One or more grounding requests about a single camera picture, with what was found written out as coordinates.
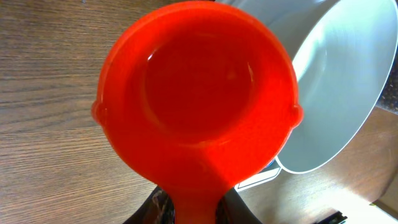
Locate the orange plastic measuring scoop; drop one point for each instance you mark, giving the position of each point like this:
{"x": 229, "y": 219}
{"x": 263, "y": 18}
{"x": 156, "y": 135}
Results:
{"x": 196, "y": 97}

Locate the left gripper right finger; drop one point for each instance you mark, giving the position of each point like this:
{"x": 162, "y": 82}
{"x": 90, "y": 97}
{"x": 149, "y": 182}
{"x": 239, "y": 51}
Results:
{"x": 232, "y": 209}

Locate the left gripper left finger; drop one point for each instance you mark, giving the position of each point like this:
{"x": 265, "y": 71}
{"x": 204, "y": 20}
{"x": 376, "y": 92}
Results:
{"x": 156, "y": 209}

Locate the white digital kitchen scale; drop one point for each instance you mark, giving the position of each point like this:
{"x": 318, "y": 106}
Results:
{"x": 270, "y": 172}

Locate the white round bowl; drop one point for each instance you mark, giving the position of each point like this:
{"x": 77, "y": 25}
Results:
{"x": 342, "y": 52}

